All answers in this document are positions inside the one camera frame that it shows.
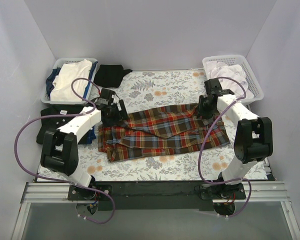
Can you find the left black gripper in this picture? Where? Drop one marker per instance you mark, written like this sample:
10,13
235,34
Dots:
115,114

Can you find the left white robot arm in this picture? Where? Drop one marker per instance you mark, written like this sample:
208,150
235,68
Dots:
60,146

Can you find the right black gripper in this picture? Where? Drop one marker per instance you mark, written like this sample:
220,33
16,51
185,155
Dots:
204,110

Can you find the cream white folded shirt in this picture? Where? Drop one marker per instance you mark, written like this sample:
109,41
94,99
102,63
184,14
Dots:
62,90

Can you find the right white plastic basket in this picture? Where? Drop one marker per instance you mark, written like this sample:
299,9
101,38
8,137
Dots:
236,59

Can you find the red plaid long sleeve shirt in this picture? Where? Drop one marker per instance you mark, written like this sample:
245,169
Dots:
161,131

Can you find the blue plaid folded shirt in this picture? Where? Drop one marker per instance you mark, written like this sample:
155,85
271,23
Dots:
91,136

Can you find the floral patterned table mat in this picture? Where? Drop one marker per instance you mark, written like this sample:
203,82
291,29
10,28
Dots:
150,89

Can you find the black folded garment at back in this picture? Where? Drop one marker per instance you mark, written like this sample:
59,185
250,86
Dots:
110,76

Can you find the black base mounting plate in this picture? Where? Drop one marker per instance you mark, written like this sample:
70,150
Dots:
156,195

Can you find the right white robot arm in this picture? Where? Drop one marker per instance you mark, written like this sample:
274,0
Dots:
253,141

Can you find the crumpled white shirt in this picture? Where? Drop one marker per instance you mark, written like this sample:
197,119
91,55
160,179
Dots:
220,69

